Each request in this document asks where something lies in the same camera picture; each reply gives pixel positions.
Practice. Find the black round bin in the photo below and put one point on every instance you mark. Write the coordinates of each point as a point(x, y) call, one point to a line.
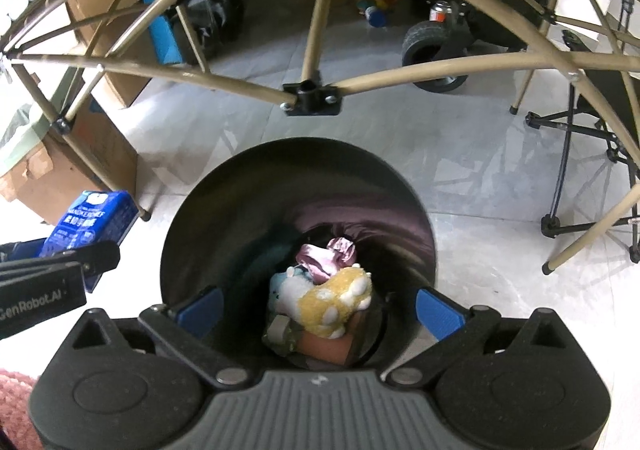
point(300, 180)

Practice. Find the yellow plush toy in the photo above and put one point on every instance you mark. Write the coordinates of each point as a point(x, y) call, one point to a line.
point(325, 302)

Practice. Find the purple bag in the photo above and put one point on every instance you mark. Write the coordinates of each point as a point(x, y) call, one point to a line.
point(320, 262)

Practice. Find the blue tissue packet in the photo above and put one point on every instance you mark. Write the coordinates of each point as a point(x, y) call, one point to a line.
point(90, 220)

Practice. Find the blue round toy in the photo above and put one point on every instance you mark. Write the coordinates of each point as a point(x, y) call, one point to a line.
point(375, 15)

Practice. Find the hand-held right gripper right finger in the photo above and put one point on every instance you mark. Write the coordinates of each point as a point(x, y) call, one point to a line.
point(440, 312)

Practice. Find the red brown sponge block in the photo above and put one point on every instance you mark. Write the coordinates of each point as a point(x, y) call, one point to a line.
point(325, 350)

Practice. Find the black folding wagon cart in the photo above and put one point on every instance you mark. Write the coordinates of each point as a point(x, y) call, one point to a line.
point(425, 45)

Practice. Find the black folding chair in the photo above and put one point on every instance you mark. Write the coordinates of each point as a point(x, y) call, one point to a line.
point(615, 90)

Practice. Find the cardboard box with green liner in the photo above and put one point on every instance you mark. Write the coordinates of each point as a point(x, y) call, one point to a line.
point(90, 165)

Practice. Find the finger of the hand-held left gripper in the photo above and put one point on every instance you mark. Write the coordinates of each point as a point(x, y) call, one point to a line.
point(100, 252)

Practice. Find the blue box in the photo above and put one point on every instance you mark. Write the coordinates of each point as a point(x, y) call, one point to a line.
point(165, 35)

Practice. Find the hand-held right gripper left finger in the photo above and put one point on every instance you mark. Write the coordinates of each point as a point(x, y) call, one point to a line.
point(200, 312)

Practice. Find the dark grey bag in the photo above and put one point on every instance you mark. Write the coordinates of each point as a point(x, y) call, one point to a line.
point(215, 5)

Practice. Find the tan folding table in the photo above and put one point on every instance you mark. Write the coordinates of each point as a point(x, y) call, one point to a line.
point(312, 98)

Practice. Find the pink fluffy fabric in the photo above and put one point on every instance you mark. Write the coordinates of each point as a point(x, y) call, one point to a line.
point(15, 405)

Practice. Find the grey green small object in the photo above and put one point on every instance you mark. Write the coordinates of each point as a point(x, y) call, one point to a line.
point(280, 335)

